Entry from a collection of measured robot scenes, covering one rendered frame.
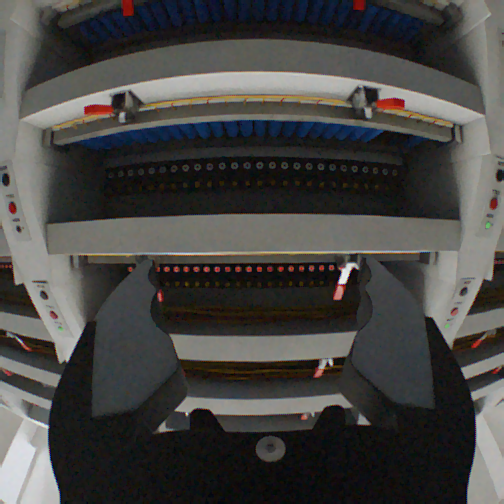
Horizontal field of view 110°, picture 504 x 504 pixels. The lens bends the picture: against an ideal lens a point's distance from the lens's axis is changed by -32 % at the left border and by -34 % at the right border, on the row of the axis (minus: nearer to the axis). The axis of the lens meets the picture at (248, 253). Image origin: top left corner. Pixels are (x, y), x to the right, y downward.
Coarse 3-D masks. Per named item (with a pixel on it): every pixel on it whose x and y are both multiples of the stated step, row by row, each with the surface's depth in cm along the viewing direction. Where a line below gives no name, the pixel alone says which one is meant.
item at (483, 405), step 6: (498, 366) 65; (498, 372) 64; (498, 390) 62; (486, 396) 67; (492, 396) 64; (498, 396) 61; (474, 402) 74; (480, 402) 70; (486, 402) 66; (492, 402) 63; (480, 408) 69; (486, 408) 66; (480, 414) 68
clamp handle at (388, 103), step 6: (378, 102) 20; (384, 102) 19; (390, 102) 18; (396, 102) 17; (402, 102) 17; (366, 108) 23; (384, 108) 20; (390, 108) 19; (396, 108) 19; (366, 114) 23
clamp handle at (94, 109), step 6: (84, 108) 17; (90, 108) 17; (96, 108) 18; (102, 108) 19; (108, 108) 20; (114, 108) 21; (120, 108) 22; (84, 114) 18; (90, 114) 18; (96, 114) 19; (102, 114) 20; (120, 114) 24; (126, 114) 24; (120, 120) 24
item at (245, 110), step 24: (240, 96) 25; (264, 96) 25; (288, 96) 25; (96, 120) 26; (144, 120) 27; (168, 120) 27; (192, 120) 28; (216, 120) 28; (288, 120) 29; (312, 120) 28; (336, 120) 27; (360, 120) 27; (384, 120) 27; (408, 120) 27
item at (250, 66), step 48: (192, 48) 21; (240, 48) 21; (288, 48) 21; (336, 48) 21; (48, 96) 21; (96, 96) 22; (144, 96) 24; (192, 96) 26; (336, 96) 25; (384, 96) 23; (432, 96) 21; (480, 96) 20; (48, 144) 27; (432, 144) 34; (480, 144) 23
